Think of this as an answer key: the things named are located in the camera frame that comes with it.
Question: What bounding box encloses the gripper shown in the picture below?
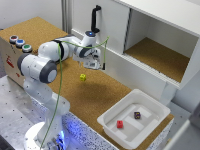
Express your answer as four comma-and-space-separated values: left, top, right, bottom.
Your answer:
81, 49, 102, 70

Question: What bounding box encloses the black door handle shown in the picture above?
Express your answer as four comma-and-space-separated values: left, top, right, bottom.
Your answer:
90, 5, 102, 34

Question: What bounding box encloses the white sliding door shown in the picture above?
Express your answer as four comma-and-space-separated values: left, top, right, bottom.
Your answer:
71, 0, 131, 55

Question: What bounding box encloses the green cable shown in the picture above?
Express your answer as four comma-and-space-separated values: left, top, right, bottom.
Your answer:
39, 35, 111, 149

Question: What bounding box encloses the blue button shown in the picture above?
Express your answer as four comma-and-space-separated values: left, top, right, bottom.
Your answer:
15, 38, 26, 49

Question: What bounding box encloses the white cabinet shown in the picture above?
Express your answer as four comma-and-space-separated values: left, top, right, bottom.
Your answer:
69, 0, 200, 107

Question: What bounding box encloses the purple block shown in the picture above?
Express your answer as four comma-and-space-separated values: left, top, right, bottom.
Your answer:
133, 111, 142, 120

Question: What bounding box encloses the white plastic box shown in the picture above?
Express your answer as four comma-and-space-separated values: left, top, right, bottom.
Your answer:
96, 88, 172, 150

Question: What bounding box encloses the green button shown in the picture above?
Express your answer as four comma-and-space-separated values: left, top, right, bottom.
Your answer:
21, 43, 33, 54

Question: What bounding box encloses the yellow block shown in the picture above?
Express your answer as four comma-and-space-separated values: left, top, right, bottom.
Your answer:
79, 73, 87, 82

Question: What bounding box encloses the red button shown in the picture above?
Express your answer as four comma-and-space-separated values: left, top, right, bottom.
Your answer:
9, 35, 19, 45

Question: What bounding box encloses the pink block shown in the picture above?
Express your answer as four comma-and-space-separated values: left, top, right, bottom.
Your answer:
116, 120, 125, 129

